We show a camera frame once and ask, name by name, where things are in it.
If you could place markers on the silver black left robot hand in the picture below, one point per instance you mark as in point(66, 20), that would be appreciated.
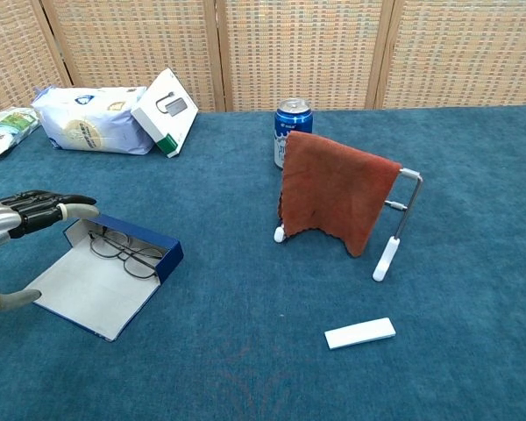
point(30, 210)

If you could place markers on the blue folding glasses case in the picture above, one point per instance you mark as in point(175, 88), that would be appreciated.
point(92, 298)

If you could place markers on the black-framed eyeglasses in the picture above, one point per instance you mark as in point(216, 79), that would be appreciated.
point(140, 267)

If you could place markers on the green white snack packet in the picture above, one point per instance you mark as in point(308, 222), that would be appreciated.
point(4, 129)

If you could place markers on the pale blue tissue pack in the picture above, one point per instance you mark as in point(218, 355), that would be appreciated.
point(87, 123)

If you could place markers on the white adapter product box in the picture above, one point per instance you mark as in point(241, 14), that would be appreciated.
point(166, 109)

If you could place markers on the blue felt table cover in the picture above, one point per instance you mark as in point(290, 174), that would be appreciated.
point(245, 351)

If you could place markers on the blue drink can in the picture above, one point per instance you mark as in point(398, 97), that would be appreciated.
point(293, 123)

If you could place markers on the rust red cloth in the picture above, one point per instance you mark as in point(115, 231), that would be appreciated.
point(333, 193)

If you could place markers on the woven wood-framed folding screen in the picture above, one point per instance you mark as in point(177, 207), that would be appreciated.
point(298, 52)

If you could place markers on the white flat rectangular block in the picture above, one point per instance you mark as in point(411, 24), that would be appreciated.
point(359, 333)

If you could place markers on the white metal towel rack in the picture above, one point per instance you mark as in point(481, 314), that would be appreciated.
point(388, 259)

